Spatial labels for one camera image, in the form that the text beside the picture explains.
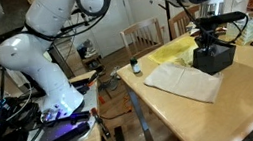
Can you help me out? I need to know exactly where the small dark bottle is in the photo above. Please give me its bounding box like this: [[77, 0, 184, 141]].
[[129, 56, 142, 76]]

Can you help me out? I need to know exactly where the orange handled screwdriver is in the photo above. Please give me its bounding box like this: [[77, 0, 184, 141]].
[[90, 105, 112, 141]]

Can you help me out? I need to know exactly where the light wooden chair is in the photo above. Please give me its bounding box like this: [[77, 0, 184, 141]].
[[117, 16, 167, 62], [166, 3, 208, 41]]

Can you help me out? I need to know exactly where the beige cloth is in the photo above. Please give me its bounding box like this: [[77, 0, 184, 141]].
[[141, 53, 228, 114]]

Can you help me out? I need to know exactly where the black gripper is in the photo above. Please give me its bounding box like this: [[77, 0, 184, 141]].
[[193, 20, 230, 58]]

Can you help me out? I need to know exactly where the pair of shoes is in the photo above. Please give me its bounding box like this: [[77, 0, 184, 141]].
[[75, 38, 99, 60]]

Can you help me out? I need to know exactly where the metal table leg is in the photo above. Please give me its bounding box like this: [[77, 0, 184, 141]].
[[125, 82, 155, 141]]

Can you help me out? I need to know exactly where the black coat rack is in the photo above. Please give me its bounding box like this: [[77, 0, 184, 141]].
[[156, 0, 186, 43]]

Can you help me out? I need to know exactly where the black box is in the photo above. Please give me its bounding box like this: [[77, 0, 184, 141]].
[[190, 39, 241, 78]]

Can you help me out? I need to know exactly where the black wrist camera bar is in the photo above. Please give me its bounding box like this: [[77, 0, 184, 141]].
[[193, 9, 248, 29]]

